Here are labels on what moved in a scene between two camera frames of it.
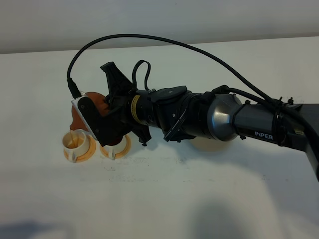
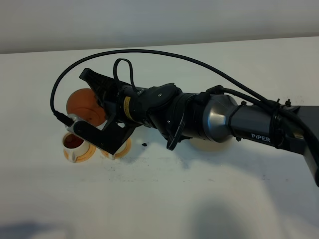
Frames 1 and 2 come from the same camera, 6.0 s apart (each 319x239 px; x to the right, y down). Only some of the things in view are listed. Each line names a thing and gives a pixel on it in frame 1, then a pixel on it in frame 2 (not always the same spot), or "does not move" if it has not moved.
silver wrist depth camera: [75, 101] → [81, 128]
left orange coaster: [88, 154] does not move
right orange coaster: [123, 153] does not move
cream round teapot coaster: [209, 144] does not move
